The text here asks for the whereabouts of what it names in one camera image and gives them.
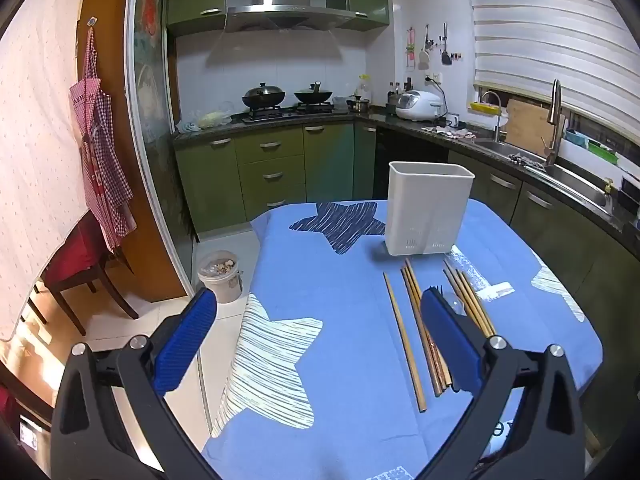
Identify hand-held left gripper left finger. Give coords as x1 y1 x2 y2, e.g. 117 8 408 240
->
50 287 221 480

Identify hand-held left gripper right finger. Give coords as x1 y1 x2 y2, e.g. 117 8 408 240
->
412 286 588 480

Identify dark reddish wooden chopstick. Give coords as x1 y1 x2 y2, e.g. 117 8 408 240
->
405 258 451 394

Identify light bamboo chopstick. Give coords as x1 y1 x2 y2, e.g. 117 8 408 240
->
450 265 491 337
459 270 497 336
400 267 444 398
443 259 483 331
409 264 457 391
383 272 428 414

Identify white plastic utensil holder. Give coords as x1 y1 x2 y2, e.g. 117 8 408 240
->
384 161 475 257

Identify clear plastic wrapper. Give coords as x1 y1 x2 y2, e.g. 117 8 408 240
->
445 246 516 304

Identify white trash bucket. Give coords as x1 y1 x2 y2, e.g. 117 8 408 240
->
196 250 245 305

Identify blue star print tablecloth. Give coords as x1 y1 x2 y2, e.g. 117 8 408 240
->
202 200 604 480

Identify wooden chair red cushion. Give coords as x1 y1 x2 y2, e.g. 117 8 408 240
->
27 209 140 337

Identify green base cabinet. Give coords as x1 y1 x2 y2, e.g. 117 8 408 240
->
173 120 379 235
446 149 640 366

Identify black built-in appliance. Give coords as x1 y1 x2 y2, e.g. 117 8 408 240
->
372 127 451 202

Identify red checked apron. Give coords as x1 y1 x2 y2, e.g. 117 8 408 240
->
68 25 139 252

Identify steel kitchen sink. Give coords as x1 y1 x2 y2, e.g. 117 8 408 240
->
472 139 615 212

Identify food scraps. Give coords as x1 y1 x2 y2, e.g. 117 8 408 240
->
422 125 479 140

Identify plastic bags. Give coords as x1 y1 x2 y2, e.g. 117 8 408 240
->
175 102 234 135

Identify wooden cutting board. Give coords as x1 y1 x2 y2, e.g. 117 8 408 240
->
504 97 562 157

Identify small steel faucet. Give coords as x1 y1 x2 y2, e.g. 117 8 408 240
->
479 91 504 144

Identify sliding glass door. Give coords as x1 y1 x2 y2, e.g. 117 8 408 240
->
123 0 197 292

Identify white rice cooker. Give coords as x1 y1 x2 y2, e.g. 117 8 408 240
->
394 89 444 122

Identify tall steel faucet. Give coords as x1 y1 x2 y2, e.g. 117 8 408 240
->
543 79 569 167

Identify green plastic box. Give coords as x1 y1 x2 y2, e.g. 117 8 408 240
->
587 140 621 164

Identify black gas stove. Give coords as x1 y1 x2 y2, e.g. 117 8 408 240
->
241 102 335 124

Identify white dotted cloth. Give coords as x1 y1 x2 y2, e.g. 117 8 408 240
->
0 0 97 342

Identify black wok with lid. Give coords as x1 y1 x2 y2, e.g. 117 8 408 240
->
242 81 287 110

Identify black wok with knob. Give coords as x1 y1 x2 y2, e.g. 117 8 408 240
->
293 81 334 105

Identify black hanging utensil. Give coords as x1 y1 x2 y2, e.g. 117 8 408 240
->
439 22 454 67

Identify pink hanging utensil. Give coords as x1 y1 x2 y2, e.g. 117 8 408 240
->
404 24 418 72

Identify white window blind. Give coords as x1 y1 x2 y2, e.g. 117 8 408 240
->
462 0 640 129

